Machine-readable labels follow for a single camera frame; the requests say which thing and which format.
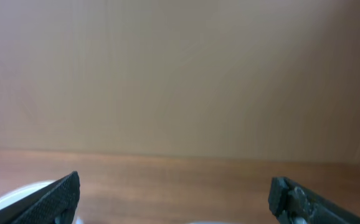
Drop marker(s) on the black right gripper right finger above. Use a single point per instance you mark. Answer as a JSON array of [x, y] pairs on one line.
[[292, 203]]

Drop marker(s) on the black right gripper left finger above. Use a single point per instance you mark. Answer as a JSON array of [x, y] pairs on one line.
[[43, 205]]

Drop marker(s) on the clear plastic bean container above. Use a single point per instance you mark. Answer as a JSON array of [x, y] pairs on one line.
[[15, 194]]

